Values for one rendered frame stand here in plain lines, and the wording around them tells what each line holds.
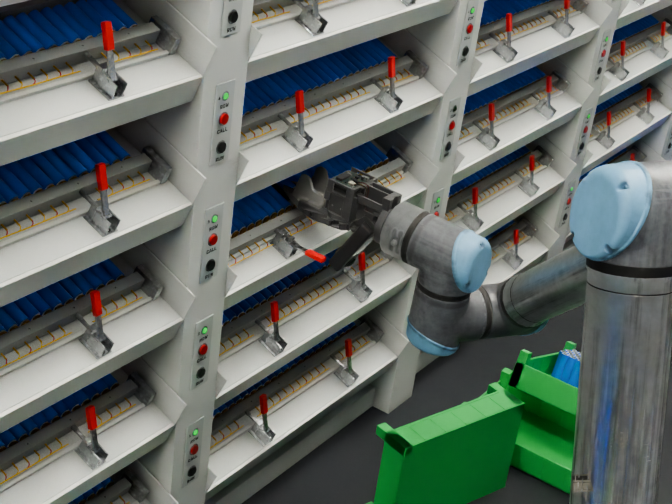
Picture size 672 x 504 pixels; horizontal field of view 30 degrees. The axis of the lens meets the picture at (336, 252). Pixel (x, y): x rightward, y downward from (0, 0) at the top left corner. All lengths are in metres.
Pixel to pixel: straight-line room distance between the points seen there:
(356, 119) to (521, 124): 0.72
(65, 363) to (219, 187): 0.33
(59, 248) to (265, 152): 0.44
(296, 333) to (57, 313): 0.58
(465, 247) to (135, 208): 0.53
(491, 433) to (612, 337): 0.84
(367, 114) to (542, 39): 0.67
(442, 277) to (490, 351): 0.98
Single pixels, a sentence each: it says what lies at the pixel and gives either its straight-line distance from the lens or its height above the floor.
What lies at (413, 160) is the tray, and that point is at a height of 0.57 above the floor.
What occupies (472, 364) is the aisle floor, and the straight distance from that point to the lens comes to 2.87.
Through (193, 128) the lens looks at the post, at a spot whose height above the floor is 0.83.
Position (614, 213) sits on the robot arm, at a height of 0.89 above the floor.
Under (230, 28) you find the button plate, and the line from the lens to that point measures 1.72.
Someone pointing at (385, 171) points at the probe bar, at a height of 0.57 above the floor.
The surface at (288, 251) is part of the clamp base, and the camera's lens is 2.06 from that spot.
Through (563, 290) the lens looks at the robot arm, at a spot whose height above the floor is 0.62.
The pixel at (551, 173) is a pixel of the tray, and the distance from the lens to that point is 3.05.
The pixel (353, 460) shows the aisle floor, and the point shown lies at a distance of 2.51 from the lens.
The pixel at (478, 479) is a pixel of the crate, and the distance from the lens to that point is 2.44.
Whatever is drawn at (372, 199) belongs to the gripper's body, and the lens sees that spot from 2.05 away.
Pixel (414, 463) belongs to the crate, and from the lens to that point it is 2.26.
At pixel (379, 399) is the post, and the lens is 2.65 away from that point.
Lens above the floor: 1.49
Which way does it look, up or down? 27 degrees down
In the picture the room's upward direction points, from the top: 8 degrees clockwise
